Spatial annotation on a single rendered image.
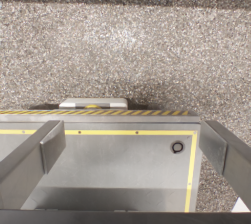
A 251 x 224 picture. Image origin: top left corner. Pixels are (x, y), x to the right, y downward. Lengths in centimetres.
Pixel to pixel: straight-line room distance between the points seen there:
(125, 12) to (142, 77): 27
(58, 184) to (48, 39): 56
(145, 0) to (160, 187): 68
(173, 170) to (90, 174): 25
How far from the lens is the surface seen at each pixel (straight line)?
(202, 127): 17
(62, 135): 17
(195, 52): 83
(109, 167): 57
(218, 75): 87
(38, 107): 79
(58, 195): 67
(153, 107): 71
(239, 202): 123
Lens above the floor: 78
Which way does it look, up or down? 75 degrees down
